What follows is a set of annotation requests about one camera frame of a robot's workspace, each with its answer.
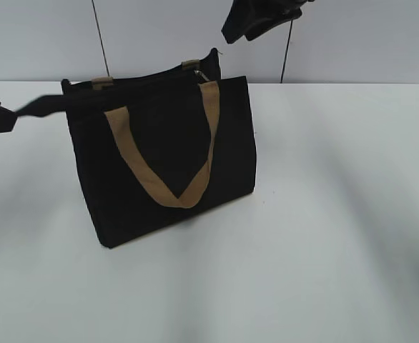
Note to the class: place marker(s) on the silver ring zipper pull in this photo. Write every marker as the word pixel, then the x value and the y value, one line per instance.
pixel 201 75

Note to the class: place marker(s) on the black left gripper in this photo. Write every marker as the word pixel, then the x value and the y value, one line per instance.
pixel 40 107

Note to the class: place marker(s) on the black bag with tan handles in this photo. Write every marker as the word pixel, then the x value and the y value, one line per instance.
pixel 156 150

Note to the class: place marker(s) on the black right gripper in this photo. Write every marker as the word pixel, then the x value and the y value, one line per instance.
pixel 245 17

